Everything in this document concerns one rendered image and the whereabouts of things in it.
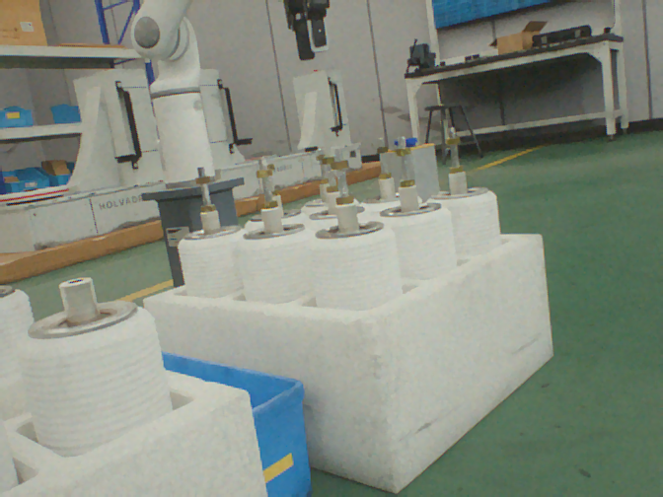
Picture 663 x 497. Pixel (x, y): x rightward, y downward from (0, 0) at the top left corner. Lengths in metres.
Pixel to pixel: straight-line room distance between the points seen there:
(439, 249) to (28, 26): 5.72
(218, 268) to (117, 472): 0.43
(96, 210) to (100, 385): 2.51
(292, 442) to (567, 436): 0.30
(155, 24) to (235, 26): 6.39
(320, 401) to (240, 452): 0.21
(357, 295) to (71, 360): 0.31
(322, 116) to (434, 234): 3.92
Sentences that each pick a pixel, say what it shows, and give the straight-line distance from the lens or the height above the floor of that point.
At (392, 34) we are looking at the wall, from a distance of 6.56.
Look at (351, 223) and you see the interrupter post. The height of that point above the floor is 0.26.
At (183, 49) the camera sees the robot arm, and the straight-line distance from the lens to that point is 1.30.
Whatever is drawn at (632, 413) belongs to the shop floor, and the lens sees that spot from 0.82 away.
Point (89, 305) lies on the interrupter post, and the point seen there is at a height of 0.26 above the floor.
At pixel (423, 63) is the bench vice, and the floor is 0.80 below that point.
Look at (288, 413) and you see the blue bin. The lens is 0.65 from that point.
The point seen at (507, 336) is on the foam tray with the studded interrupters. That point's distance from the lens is 0.85.
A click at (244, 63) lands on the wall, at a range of 7.56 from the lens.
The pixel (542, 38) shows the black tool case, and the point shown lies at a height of 0.82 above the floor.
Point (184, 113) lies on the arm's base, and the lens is 1.26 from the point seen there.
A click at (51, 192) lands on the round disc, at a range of 2.97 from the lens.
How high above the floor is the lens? 0.36
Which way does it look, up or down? 10 degrees down
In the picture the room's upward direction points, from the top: 9 degrees counter-clockwise
